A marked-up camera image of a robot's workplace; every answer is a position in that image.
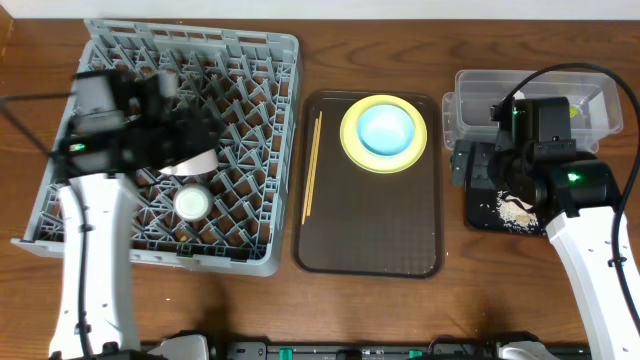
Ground light blue bowl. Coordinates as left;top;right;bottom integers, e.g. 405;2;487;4
357;104;415;156

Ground dark brown serving tray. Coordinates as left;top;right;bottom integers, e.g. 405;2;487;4
293;90;444;279

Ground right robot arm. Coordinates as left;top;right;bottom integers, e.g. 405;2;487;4
452;97;639;359

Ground spilled rice food scraps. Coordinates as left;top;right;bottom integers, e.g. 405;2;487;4
479;191;543;235

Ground grey dishwasher rack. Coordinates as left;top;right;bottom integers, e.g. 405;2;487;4
10;18;301;278

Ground wooden chopstick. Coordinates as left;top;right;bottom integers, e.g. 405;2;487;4
301;112;322;225
305;111;323;219

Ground white cup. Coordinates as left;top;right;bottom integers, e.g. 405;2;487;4
173;184;213;222

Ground black waste tray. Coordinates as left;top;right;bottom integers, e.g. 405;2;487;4
464;142;601;237

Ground yellow round plate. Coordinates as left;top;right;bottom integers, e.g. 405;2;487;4
339;94;428;174

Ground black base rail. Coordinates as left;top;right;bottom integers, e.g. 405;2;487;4
139;332;591;360

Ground pink bowl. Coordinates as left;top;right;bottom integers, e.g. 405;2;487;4
159;149;219;176

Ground clear plastic waste bin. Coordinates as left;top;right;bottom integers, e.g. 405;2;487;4
442;70;624;153

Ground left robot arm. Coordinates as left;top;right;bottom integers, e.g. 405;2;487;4
49;70;219;359

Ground green snack wrapper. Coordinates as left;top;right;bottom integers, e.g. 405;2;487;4
569;105;580;118

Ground white tissue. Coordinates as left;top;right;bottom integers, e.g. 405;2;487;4
512;90;525;100

